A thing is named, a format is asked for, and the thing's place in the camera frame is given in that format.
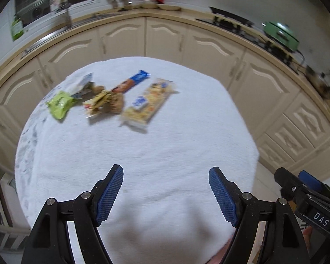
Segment yellow red wrapper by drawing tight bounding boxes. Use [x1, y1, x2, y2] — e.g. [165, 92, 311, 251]
[82, 92, 113, 117]

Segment metal faucet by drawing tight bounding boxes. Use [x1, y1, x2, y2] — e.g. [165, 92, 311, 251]
[62, 3, 73, 29]

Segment cream kitchen cabinets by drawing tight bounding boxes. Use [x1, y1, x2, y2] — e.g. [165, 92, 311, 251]
[0, 16, 330, 176]

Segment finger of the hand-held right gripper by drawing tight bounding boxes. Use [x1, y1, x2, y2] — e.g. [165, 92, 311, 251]
[274, 167, 308, 200]
[298, 170, 323, 191]

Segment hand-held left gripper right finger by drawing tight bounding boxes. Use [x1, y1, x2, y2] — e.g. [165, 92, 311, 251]
[208, 166, 311, 264]

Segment white chair frame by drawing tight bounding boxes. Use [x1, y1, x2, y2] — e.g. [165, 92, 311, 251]
[0, 154, 31, 253]

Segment cream plate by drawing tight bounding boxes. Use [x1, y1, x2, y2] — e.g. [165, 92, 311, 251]
[143, 2, 182, 11]

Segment clear snack package blue label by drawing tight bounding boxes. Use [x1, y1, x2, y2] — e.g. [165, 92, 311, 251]
[119, 78, 179, 130]

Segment black power cable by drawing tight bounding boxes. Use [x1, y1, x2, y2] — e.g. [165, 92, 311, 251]
[295, 49, 330, 76]

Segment green snack wrapper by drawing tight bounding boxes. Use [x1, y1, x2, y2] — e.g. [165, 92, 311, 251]
[46, 91, 80, 120]

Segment pink white cup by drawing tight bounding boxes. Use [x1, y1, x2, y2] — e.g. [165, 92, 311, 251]
[50, 0, 69, 11]

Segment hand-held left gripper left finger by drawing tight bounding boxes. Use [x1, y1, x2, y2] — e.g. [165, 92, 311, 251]
[21, 164, 124, 264]

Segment white blue wrapper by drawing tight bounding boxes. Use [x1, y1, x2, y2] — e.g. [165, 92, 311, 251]
[71, 73, 94, 94]

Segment green pot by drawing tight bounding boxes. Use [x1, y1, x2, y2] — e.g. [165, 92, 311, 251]
[262, 20, 300, 52]

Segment black gas stove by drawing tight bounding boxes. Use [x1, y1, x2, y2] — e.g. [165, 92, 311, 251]
[195, 15, 300, 73]

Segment blue brown snack bar wrapper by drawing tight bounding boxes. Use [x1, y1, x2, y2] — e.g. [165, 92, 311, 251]
[110, 70, 150, 94]

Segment green bottle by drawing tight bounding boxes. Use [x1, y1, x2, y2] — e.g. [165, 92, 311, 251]
[11, 14, 25, 42]

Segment round white-covered table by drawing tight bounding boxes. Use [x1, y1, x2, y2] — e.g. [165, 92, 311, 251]
[15, 56, 260, 264]

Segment tan kitchen countertop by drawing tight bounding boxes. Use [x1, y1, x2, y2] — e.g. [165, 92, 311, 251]
[0, 5, 330, 121]

